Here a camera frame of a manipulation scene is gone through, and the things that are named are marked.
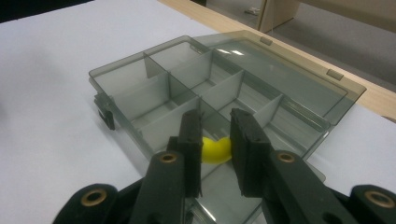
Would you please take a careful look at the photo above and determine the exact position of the beige wooden desk frame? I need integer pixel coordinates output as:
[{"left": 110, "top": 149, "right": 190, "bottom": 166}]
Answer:
[{"left": 257, "top": 0, "right": 396, "bottom": 35}]

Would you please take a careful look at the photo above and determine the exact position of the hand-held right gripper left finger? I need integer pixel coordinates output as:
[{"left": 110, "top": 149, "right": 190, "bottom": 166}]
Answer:
[{"left": 129, "top": 108, "right": 204, "bottom": 224}]

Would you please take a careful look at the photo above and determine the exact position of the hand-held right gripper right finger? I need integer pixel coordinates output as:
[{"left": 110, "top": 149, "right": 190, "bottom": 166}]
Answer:
[{"left": 229, "top": 107, "right": 359, "bottom": 224}]

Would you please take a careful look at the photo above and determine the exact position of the grey transparent compartment box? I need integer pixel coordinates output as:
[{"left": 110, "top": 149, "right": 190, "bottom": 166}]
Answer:
[{"left": 88, "top": 30, "right": 368, "bottom": 224}]

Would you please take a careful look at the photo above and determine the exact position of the yellow foam earplug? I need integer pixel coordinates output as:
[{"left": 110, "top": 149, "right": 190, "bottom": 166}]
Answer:
[{"left": 201, "top": 136, "right": 233, "bottom": 165}]

